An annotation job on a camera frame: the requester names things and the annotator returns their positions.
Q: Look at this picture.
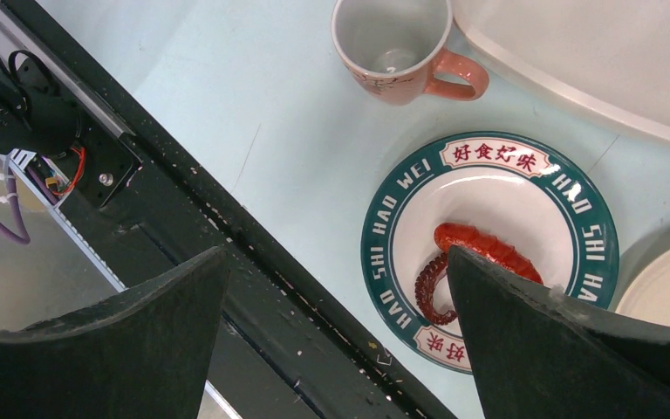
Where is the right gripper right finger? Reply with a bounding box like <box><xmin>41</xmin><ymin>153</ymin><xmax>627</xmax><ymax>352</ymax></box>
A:
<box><xmin>448</xmin><ymin>246</ymin><xmax>670</xmax><ymax>418</ymax></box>

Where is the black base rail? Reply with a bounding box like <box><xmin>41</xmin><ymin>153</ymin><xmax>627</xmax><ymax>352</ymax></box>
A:
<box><xmin>0</xmin><ymin>1</ymin><xmax>450</xmax><ymax>418</ymax></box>

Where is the small red sausage piece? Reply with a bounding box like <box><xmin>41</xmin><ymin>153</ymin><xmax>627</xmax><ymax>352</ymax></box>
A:
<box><xmin>434</xmin><ymin>223</ymin><xmax>544</xmax><ymax>285</ymax></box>

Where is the dark red sausage piece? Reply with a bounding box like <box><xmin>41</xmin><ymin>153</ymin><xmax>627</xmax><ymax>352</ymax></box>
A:
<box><xmin>414</xmin><ymin>252</ymin><xmax>457</xmax><ymax>326</ymax></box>

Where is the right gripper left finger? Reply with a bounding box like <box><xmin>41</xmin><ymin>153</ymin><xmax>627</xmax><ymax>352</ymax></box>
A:
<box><xmin>0</xmin><ymin>247</ymin><xmax>230</xmax><ymax>418</ymax></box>

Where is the blue rimmed plate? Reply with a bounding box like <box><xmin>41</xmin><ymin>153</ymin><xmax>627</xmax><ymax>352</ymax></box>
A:
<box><xmin>360</xmin><ymin>132</ymin><xmax>619</xmax><ymax>373</ymax></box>

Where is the pink ceramic mug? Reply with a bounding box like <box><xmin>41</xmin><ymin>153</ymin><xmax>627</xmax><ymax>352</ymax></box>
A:
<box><xmin>331</xmin><ymin>0</ymin><xmax>489</xmax><ymax>106</ymax></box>

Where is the white rectangular basin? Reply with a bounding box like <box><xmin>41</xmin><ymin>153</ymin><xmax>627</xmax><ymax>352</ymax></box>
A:
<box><xmin>453</xmin><ymin>1</ymin><xmax>670</xmax><ymax>142</ymax></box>

